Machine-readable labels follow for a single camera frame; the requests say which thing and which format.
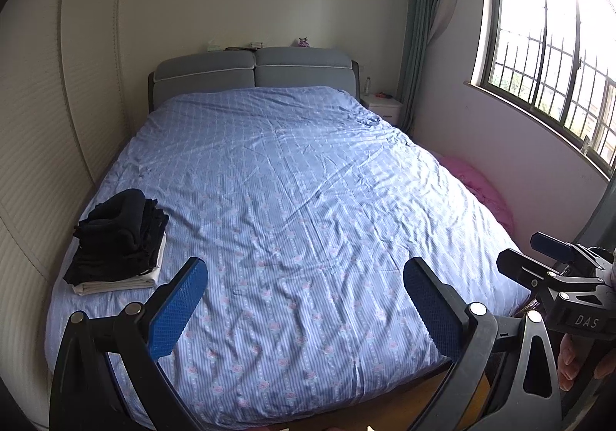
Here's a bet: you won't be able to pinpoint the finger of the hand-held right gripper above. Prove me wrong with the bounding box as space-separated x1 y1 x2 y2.
531 232 585 264
495 248 561 298

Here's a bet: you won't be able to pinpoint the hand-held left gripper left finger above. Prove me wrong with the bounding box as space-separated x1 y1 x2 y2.
49 257 209 431

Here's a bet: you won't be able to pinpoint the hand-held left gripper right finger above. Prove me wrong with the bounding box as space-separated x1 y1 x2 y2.
403 258 563 431

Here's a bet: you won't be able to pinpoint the dark navy pants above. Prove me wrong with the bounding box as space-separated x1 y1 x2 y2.
72 189 159 249

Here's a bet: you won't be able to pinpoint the person's right hand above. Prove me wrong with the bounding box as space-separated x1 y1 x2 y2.
557 332 616 392

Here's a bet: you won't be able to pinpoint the folded white cloth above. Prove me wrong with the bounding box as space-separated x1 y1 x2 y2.
72 233 167 296

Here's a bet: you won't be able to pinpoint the folded black clothes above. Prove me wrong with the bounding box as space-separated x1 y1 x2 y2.
62 212 170 287

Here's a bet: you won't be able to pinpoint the pink blanket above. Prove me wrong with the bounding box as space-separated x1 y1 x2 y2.
435 154 515 233

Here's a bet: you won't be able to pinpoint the blue patterned bed cover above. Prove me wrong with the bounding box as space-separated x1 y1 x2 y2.
45 85 535 429

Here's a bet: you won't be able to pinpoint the barred window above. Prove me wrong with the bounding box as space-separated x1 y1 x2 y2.
472 0 616 174

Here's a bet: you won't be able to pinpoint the white nightstand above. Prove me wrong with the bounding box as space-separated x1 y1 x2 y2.
361 94 404 126

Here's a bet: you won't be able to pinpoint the cream slatted wardrobe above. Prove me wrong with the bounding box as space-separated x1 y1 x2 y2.
0 0 132 427

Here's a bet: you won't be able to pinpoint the grey upholstered bed headboard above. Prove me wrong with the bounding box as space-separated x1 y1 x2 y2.
147 47 361 113

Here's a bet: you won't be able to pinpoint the green curtain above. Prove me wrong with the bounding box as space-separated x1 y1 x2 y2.
395 0 446 132

